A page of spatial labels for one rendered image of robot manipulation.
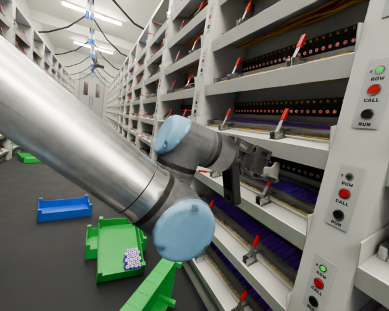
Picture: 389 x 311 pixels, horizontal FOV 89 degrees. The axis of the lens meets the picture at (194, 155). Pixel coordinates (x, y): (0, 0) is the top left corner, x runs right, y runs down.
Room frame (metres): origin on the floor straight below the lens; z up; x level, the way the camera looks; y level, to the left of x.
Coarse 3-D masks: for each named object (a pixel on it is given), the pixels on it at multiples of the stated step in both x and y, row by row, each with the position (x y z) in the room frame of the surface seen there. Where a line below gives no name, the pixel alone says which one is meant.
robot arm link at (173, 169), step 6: (156, 162) 0.41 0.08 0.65; (162, 162) 0.39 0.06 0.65; (168, 162) 0.39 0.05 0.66; (162, 168) 0.39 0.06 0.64; (168, 168) 0.39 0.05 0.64; (174, 168) 0.39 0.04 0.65; (180, 168) 0.39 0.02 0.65; (186, 168) 0.39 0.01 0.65; (174, 174) 0.38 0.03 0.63; (180, 174) 0.39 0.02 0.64; (186, 174) 0.39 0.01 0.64; (192, 174) 0.41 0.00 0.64; (186, 180) 0.40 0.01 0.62
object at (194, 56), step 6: (198, 48) 1.46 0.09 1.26; (192, 54) 1.13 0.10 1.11; (198, 54) 1.07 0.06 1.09; (174, 60) 1.40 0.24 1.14; (180, 60) 1.28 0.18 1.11; (186, 60) 1.20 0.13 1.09; (192, 60) 1.14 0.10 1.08; (198, 60) 1.31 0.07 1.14; (168, 66) 1.58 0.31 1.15; (174, 66) 1.38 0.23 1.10; (180, 66) 1.29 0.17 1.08; (186, 66) 1.47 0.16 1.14; (192, 66) 1.38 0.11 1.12; (198, 66) 1.34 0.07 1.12; (168, 72) 1.50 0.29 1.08; (180, 72) 1.56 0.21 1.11; (186, 72) 1.58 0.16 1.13
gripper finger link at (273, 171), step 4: (276, 164) 0.54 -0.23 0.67; (264, 168) 0.52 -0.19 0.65; (268, 168) 0.53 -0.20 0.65; (272, 168) 0.53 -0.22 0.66; (276, 168) 0.54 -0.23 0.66; (264, 172) 0.52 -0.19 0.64; (268, 172) 0.53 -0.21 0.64; (272, 172) 0.54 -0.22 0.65; (276, 172) 0.54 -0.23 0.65; (272, 176) 0.53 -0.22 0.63; (276, 176) 0.54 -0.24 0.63; (276, 180) 0.54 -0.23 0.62
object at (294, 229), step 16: (208, 176) 0.80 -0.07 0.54; (288, 176) 0.68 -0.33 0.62; (240, 208) 0.62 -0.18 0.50; (256, 208) 0.55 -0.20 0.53; (272, 208) 0.53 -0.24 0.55; (272, 224) 0.50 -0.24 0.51; (288, 224) 0.46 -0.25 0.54; (304, 224) 0.45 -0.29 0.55; (288, 240) 0.46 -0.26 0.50; (304, 240) 0.42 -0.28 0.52
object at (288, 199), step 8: (240, 176) 0.72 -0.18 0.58; (248, 176) 0.71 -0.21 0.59; (248, 184) 0.69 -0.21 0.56; (256, 184) 0.65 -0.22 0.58; (264, 184) 0.64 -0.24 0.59; (280, 192) 0.57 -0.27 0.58; (280, 200) 0.55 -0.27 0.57; (288, 200) 0.54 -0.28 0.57; (296, 200) 0.52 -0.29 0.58; (304, 200) 0.52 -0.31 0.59; (304, 208) 0.50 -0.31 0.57; (312, 208) 0.48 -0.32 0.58
